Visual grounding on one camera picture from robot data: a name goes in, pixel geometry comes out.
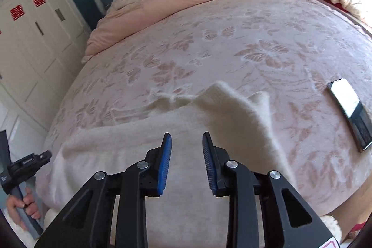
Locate cream knit sweater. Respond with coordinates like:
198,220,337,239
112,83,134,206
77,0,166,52
55,82,295,248

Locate black smartphone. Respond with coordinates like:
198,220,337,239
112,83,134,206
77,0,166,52
327,79,372,152

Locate bed with floral cover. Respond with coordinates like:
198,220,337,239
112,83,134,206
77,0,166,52
35,0,372,248

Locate white wardrobe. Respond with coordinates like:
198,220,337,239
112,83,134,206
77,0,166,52
0,0,92,132

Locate person's left hand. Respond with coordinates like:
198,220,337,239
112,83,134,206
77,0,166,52
6,187,42,222

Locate white fluffy cloth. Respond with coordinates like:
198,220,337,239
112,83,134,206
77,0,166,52
321,215,342,243

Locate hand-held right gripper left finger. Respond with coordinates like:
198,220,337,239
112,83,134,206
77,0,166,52
34,132,173,248

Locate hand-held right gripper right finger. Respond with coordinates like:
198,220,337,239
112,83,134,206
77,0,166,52
202,132,340,248

